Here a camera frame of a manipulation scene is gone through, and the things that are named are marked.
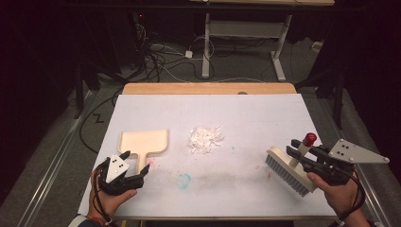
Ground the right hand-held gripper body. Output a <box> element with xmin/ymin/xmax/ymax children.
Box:
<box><xmin>304</xmin><ymin>138</ymin><xmax>391</xmax><ymax>187</ymax></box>

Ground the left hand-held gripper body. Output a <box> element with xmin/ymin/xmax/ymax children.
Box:
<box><xmin>97</xmin><ymin>154</ymin><xmax>145</xmax><ymax>196</ymax></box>

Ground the white brush with red cap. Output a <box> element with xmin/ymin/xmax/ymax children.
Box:
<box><xmin>264</xmin><ymin>132</ymin><xmax>318</xmax><ymax>198</ymax></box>

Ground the beige dustpan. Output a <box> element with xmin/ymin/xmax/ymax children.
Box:
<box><xmin>117</xmin><ymin>129</ymin><xmax>169</xmax><ymax>175</ymax></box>

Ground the person's left hand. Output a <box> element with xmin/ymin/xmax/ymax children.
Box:
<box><xmin>88</xmin><ymin>169</ymin><xmax>138</xmax><ymax>218</ymax></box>

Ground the person's right hand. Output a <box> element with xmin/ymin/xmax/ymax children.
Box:
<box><xmin>306</xmin><ymin>171</ymin><xmax>361</xmax><ymax>218</ymax></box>

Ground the pile of white paper scraps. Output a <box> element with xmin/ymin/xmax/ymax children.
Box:
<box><xmin>186</xmin><ymin>126</ymin><xmax>225</xmax><ymax>155</ymax></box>

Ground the black stand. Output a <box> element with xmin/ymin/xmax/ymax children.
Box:
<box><xmin>73</xmin><ymin>64</ymin><xmax>102</xmax><ymax>120</ymax></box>

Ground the white table sheet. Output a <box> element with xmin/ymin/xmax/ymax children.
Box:
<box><xmin>78</xmin><ymin>94</ymin><xmax>337</xmax><ymax>218</ymax></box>

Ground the wooden table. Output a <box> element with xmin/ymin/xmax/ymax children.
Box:
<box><xmin>113</xmin><ymin>82</ymin><xmax>338</xmax><ymax>221</ymax></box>

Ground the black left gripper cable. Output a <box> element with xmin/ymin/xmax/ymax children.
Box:
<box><xmin>92</xmin><ymin>157</ymin><xmax>114</xmax><ymax>225</ymax></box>

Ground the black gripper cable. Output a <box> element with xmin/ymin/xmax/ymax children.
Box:
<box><xmin>92</xmin><ymin>157</ymin><xmax>114</xmax><ymax>225</ymax></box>
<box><xmin>327</xmin><ymin>169</ymin><xmax>367</xmax><ymax>227</ymax></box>

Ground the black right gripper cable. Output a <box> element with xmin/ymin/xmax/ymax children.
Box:
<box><xmin>327</xmin><ymin>169</ymin><xmax>367</xmax><ymax>227</ymax></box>

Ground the black floor cable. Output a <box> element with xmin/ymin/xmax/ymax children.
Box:
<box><xmin>78</xmin><ymin>88</ymin><xmax>124</xmax><ymax>155</ymax></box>

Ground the tangle of floor cables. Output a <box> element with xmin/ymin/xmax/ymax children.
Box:
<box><xmin>131</xmin><ymin>12</ymin><xmax>218</xmax><ymax>83</ymax></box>

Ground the white desk frame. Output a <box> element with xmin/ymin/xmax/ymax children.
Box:
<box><xmin>188</xmin><ymin>0</ymin><xmax>336</xmax><ymax>82</ymax></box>

